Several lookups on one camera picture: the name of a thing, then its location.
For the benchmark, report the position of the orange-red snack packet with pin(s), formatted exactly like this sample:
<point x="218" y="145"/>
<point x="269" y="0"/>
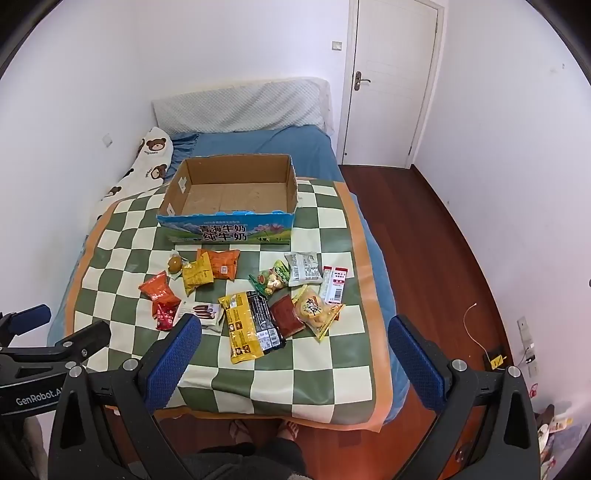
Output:
<point x="154" y="287"/>

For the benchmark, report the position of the white grey snack packet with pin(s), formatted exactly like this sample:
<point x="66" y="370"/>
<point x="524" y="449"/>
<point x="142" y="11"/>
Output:
<point x="302" y="270"/>

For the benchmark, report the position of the person's dark pants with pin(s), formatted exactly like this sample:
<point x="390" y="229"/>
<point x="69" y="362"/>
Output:
<point x="249" y="461"/>

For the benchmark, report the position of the small red snack packet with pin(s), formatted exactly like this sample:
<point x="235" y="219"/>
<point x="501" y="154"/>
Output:
<point x="165" y="316"/>

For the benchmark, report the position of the pile of colourful clutter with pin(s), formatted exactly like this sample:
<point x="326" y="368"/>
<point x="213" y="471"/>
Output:
<point x="554" y="429"/>

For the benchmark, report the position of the orange snack packet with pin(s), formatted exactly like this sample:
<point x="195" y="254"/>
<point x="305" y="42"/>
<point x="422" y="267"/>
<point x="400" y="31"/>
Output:
<point x="222" y="265"/>

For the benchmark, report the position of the green snack packet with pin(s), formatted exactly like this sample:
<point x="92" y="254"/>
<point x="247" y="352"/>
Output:
<point x="272" y="279"/>

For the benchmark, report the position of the round yellow pastry packet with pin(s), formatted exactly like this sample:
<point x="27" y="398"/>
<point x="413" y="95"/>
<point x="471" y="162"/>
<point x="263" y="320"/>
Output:
<point x="316" y="314"/>

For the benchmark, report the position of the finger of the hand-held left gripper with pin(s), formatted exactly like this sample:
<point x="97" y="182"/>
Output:
<point x="30" y="319"/>
<point x="85" y="339"/>

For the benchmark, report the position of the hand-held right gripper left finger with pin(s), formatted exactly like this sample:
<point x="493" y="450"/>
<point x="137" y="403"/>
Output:
<point x="175" y="355"/>

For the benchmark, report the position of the bear print pillow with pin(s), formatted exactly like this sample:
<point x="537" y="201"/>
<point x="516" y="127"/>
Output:
<point x="147" y="161"/>

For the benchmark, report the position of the person's foot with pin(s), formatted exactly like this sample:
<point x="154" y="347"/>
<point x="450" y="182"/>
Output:
<point x="288" y="431"/>
<point x="240" y="431"/>

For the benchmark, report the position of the yellow snack packet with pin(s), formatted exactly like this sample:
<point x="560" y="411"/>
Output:
<point x="197" y="274"/>

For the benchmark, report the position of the large yellow black packet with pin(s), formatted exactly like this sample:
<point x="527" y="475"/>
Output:
<point x="249" y="327"/>

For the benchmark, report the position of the person's right foot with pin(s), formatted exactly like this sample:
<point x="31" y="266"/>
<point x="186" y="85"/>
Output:
<point x="288" y="431"/>

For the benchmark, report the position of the printed cardboard box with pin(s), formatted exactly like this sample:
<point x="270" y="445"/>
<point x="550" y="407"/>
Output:
<point x="231" y="198"/>

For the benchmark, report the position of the white quilted headboard cover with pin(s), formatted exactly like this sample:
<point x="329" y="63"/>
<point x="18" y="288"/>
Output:
<point x="240" y="104"/>

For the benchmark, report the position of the blue bed sheet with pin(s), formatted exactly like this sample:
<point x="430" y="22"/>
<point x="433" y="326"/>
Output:
<point x="295" y="147"/>

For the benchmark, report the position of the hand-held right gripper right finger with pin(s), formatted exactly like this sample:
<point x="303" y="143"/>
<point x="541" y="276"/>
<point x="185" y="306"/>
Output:
<point x="415" y="360"/>

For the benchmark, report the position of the white wall socket with plug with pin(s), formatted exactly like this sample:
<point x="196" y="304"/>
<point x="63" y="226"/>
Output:
<point x="530" y="357"/>

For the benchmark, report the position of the person's left foot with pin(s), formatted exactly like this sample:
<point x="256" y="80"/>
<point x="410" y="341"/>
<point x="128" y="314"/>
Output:
<point x="240" y="431"/>

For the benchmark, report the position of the green white checkered mat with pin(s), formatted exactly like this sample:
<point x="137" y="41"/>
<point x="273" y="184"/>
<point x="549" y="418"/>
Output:
<point x="314" y="378"/>

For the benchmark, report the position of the white door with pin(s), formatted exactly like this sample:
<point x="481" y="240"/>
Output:
<point x="392" y="78"/>

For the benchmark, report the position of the white packet with dark sticks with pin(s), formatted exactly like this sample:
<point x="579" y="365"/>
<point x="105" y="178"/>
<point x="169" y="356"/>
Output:
<point x="205" y="314"/>

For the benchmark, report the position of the brown egg packet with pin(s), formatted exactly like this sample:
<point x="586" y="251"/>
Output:
<point x="174" y="264"/>

